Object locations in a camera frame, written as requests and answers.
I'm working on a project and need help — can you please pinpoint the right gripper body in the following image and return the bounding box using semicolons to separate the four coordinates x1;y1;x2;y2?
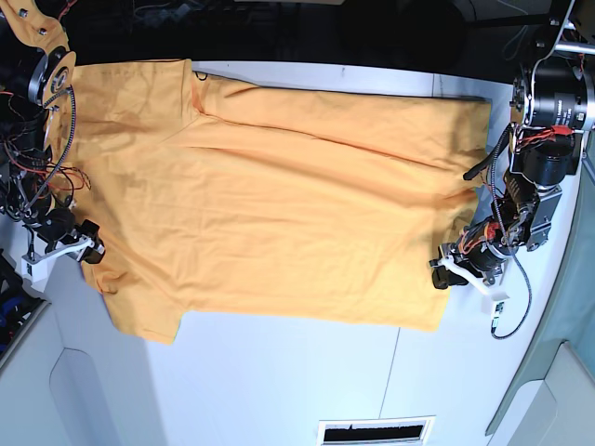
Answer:
24;208;105;262

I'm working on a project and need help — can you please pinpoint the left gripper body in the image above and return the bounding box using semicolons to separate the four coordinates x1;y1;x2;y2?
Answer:
430;222;511;295

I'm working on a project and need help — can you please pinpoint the yellow t-shirt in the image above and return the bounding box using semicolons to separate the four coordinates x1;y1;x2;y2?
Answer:
67;60;490;344

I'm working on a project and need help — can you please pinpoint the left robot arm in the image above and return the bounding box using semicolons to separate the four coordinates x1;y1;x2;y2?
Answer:
430;1;594;290

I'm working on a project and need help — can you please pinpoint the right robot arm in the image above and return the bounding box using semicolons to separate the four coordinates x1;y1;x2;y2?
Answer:
1;1;105;264

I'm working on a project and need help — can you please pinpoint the blue clutter at left edge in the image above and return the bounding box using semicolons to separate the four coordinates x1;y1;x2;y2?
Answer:
1;250;27;354

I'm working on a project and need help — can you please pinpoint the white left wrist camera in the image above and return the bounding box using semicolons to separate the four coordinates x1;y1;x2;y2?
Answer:
482;292;509;318

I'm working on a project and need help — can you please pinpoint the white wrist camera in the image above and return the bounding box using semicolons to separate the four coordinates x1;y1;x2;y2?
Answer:
20;256;49;283
482;292;509;318

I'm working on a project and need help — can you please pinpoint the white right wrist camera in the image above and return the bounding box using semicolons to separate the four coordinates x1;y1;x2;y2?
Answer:
20;256;49;283

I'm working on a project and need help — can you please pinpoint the table cable slot grommet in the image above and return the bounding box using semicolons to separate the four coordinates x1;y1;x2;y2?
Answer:
316;415;436;446

